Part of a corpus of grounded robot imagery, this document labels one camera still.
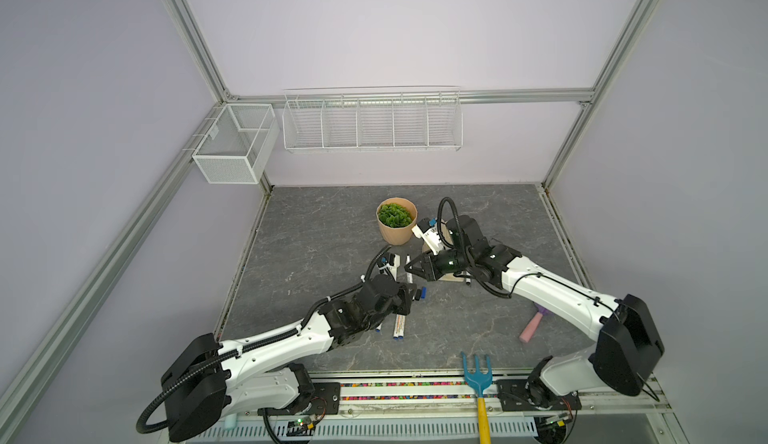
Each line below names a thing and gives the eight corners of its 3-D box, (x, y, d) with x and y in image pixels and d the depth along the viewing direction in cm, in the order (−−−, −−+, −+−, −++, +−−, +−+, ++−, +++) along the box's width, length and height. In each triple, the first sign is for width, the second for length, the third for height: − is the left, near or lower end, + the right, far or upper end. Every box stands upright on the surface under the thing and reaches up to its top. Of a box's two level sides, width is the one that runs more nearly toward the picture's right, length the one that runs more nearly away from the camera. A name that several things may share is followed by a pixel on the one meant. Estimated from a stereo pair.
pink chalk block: (518, 337, 85) (522, 334, 83) (532, 313, 90) (536, 309, 87) (526, 343, 84) (530, 340, 82) (540, 318, 89) (544, 314, 86)
